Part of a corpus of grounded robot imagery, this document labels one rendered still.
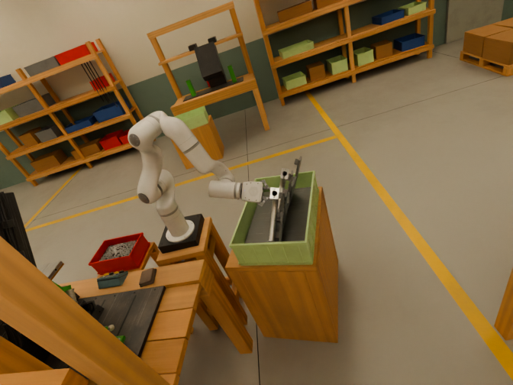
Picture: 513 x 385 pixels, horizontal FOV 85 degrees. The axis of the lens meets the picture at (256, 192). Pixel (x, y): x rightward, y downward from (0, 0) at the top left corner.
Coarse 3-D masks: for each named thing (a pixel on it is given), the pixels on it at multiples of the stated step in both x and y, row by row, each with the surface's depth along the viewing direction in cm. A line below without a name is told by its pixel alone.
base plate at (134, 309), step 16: (160, 288) 147; (96, 304) 152; (112, 304) 148; (128, 304) 145; (144, 304) 141; (112, 320) 139; (128, 320) 136; (144, 320) 133; (128, 336) 129; (144, 336) 126
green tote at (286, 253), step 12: (276, 180) 190; (300, 180) 186; (312, 180) 172; (312, 192) 163; (252, 204) 182; (312, 204) 161; (240, 216) 165; (252, 216) 180; (312, 216) 157; (240, 228) 162; (312, 228) 153; (240, 240) 160; (312, 240) 149; (240, 252) 149; (252, 252) 148; (264, 252) 146; (276, 252) 143; (288, 252) 141; (300, 252) 139; (312, 252) 144; (240, 264) 157; (252, 264) 154; (264, 264) 152; (276, 264) 150; (288, 264) 148; (300, 264) 145
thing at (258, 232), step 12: (264, 192) 197; (300, 192) 185; (264, 204) 186; (300, 204) 175; (264, 216) 176; (288, 216) 169; (300, 216) 166; (252, 228) 171; (264, 228) 167; (288, 228) 161; (300, 228) 158; (252, 240) 163; (264, 240) 159; (288, 240) 154; (300, 240) 151
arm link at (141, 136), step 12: (144, 120) 127; (132, 132) 123; (144, 132) 124; (156, 132) 130; (132, 144) 126; (144, 144) 125; (144, 156) 137; (156, 156) 138; (144, 168) 144; (156, 168) 144; (144, 180) 147; (156, 180) 148; (144, 192) 149; (156, 192) 152
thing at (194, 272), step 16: (128, 272) 165; (160, 272) 157; (176, 272) 153; (192, 272) 149; (208, 272) 156; (80, 288) 167; (96, 288) 162; (112, 288) 158; (128, 288) 154; (144, 288) 151; (208, 288) 152
